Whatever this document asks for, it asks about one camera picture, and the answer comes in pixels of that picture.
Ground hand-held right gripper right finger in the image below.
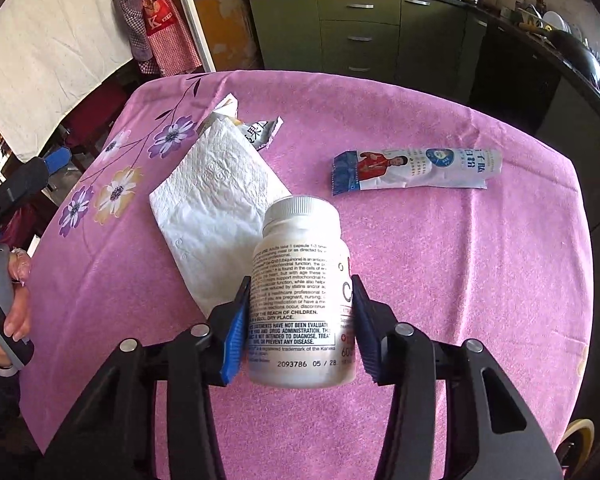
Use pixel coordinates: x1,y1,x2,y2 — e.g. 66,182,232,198
350,275,563,480

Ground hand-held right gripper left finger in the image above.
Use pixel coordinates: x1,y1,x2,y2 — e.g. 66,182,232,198
45,276,253,480

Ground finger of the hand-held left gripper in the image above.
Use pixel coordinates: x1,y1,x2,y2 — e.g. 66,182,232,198
0,146,72,241

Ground white pill bottle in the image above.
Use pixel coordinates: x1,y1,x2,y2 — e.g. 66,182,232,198
247,196,358,390

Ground yellow round bin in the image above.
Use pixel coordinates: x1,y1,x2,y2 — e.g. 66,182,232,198
555,417,598,466

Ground person's left hand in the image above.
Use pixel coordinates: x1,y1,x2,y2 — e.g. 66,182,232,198
0,247,33,361

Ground dark red wooden chair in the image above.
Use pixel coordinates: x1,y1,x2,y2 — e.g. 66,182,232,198
62,82,131,161

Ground pink floral tablecloth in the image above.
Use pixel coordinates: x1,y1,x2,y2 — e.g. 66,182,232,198
17,70,593,480

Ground white hanging cloth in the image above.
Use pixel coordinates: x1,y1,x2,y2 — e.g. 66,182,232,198
0,0,133,163

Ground white paper tissue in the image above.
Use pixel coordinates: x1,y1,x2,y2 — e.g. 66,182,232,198
149,120,293,316

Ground blue and white sachet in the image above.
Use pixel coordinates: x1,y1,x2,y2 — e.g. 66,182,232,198
331,146,503,195

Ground purple checked apron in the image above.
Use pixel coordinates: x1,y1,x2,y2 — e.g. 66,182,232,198
111,0,153,63

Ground red checked apron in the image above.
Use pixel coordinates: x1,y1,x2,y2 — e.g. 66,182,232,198
132,0,203,75

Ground crumpled silver snack packet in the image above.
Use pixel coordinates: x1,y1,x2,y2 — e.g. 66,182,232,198
200,94,285,153

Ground dark base cabinets under sink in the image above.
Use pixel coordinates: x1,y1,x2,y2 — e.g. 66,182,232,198
467,10,600,236

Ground green drawer base cabinets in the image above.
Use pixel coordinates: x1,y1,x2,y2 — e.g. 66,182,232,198
245,0,486,106

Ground large black wok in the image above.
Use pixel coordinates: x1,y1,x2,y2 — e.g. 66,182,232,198
545,29,600,96

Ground dish rack with plates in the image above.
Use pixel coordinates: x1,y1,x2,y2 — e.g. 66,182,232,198
522,5,576,36

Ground sliding door frame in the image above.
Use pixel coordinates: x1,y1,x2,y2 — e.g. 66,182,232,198
167,0,218,73

